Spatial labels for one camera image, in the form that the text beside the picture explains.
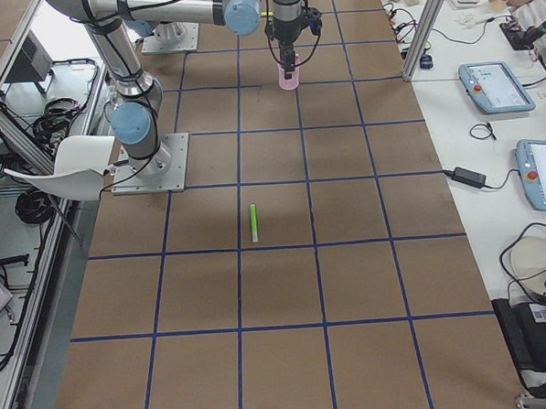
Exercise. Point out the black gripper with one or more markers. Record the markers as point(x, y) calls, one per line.
point(285, 31)

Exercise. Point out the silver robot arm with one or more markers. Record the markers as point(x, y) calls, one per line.
point(134, 122)
point(165, 32)

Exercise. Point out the pink mesh cup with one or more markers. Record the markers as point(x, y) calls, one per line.
point(293, 82)

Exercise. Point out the green marker pen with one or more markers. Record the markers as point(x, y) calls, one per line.
point(254, 223)

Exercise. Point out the far blue teach pendant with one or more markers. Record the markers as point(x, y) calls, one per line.
point(494, 88)

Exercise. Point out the blue teach pendant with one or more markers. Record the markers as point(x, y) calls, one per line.
point(494, 88)
point(531, 159)

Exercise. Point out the black power adapter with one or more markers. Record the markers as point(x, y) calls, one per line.
point(469, 177)

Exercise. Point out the white plastic chair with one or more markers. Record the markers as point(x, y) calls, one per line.
point(78, 170)

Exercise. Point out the near blue teach pendant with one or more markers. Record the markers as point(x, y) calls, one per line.
point(531, 159)

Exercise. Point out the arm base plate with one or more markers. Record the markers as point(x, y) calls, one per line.
point(188, 44)
point(166, 171)

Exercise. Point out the aluminium frame post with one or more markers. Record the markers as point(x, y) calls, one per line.
point(431, 9)

